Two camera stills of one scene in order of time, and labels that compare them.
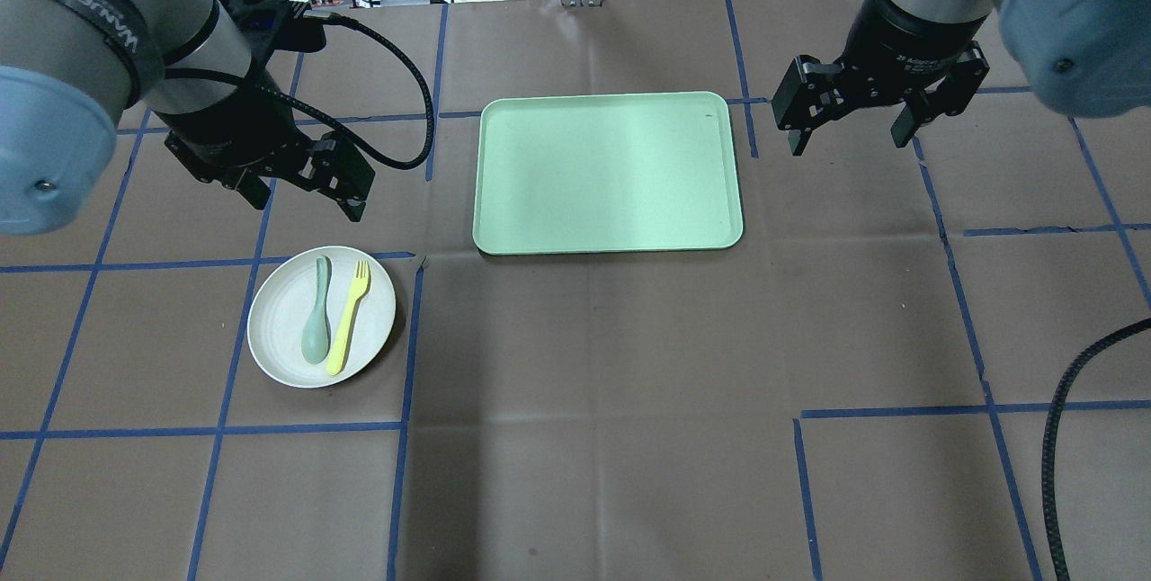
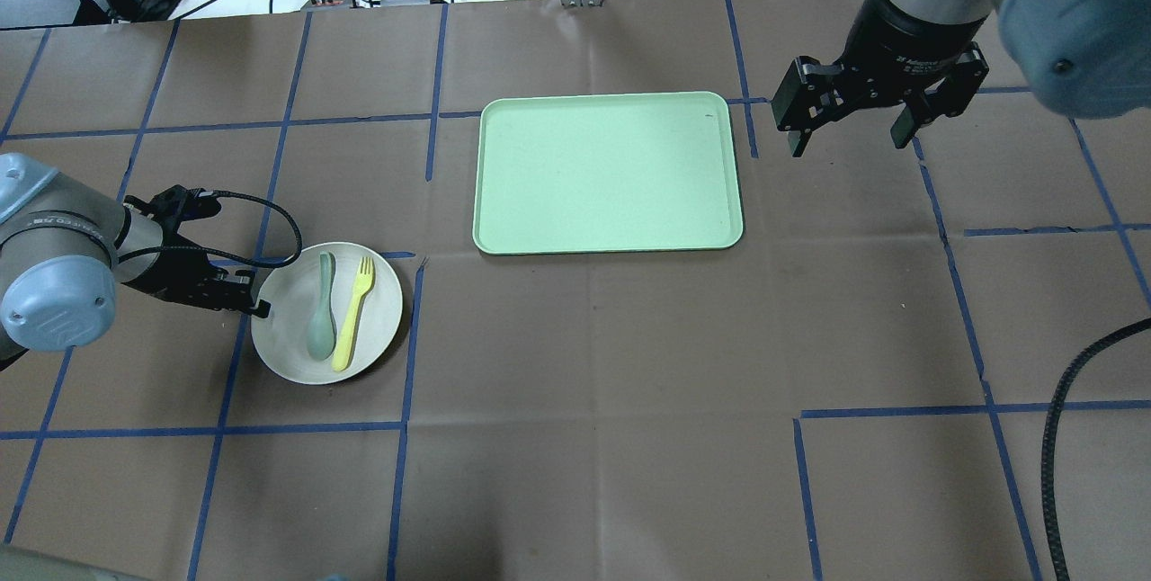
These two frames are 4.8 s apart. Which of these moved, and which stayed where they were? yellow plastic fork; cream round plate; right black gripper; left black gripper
Moved: left black gripper
Stayed: right black gripper; yellow plastic fork; cream round plate
